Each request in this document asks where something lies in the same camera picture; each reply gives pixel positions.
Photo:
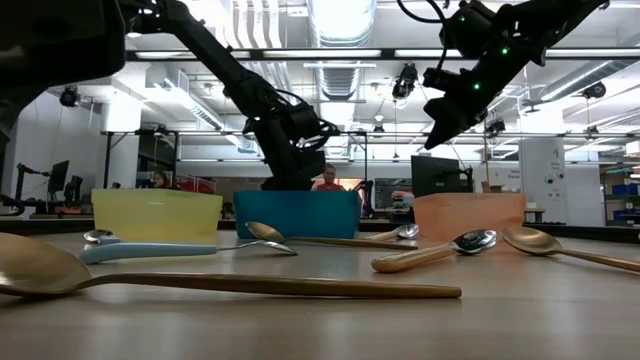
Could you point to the wide ribbed silver duct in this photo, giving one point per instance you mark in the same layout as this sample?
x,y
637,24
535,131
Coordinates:
x,y
340,82

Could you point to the white rectangular air duct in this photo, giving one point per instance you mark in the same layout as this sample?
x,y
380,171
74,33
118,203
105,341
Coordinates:
x,y
190,105

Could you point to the black crossbar with light strips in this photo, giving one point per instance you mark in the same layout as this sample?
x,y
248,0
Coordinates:
x,y
257,55

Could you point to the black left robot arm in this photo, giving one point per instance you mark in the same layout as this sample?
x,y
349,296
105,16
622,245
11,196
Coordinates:
x,y
50,50

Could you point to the orange translucent plastic bin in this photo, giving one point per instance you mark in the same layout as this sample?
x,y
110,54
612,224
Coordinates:
x,y
470,212

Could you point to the yellow translucent plastic bin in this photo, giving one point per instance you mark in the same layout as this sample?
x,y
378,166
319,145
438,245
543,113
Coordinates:
x,y
155,215

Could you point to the blue plastic bin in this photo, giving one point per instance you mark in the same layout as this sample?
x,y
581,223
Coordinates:
x,y
297,215

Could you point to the white pillar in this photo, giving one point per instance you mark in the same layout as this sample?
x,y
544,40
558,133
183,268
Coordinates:
x,y
542,195

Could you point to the black ceiling spotlight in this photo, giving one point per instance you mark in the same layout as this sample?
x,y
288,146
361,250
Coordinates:
x,y
69,97
406,80
595,90

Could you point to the background black metal frame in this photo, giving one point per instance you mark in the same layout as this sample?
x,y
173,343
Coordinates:
x,y
107,160

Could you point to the cardboard box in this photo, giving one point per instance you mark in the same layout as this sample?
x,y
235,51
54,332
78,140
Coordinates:
x,y
492,188

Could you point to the slim gold spoon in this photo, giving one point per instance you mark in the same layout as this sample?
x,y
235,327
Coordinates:
x,y
250,285
262,231
530,241

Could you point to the small black monitor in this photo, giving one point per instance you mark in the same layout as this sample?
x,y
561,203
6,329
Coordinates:
x,y
59,175

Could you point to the slim silver ceiling duct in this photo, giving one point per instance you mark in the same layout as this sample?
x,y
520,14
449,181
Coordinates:
x,y
575,82

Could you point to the person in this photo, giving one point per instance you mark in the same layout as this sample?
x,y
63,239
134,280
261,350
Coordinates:
x,y
329,180
161,181

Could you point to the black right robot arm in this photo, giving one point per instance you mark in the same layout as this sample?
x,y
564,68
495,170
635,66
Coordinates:
x,y
525,25

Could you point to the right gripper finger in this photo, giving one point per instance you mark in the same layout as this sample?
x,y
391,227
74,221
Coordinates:
x,y
447,122

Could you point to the black computer monitor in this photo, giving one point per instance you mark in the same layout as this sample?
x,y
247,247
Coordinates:
x,y
435,175

